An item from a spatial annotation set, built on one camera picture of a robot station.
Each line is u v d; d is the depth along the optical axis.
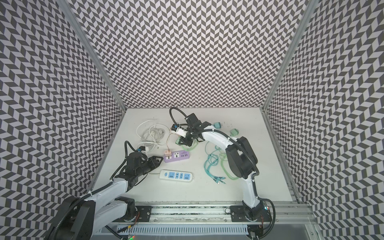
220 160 0.91
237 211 0.74
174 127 0.79
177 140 0.87
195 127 0.70
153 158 0.79
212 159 0.91
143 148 0.81
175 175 0.83
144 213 0.72
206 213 0.75
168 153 0.87
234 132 1.02
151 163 0.77
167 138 1.01
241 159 0.52
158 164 0.79
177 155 0.90
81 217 0.83
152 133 1.01
